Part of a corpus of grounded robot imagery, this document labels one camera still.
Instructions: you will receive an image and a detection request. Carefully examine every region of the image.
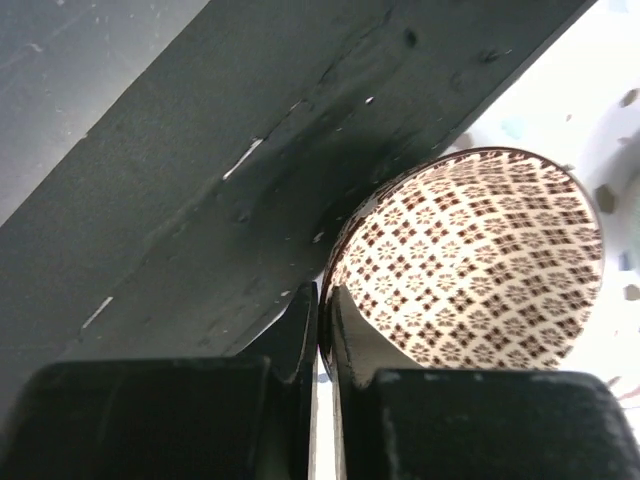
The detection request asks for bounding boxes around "brown lattice pattern bowl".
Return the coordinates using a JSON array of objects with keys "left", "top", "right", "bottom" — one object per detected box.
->
[{"left": 320, "top": 147, "right": 604, "bottom": 370}]

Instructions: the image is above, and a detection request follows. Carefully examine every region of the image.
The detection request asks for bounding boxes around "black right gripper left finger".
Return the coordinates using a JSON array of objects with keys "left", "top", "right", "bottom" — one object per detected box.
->
[{"left": 1, "top": 282, "right": 318, "bottom": 479}]

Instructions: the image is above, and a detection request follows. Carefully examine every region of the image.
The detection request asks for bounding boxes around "pale green bowl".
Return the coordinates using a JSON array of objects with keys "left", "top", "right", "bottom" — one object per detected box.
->
[{"left": 622, "top": 174, "right": 639, "bottom": 238}]

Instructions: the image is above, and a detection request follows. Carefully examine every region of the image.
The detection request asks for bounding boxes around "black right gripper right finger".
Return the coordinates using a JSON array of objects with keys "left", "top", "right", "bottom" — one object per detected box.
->
[{"left": 329, "top": 287, "right": 639, "bottom": 479}]

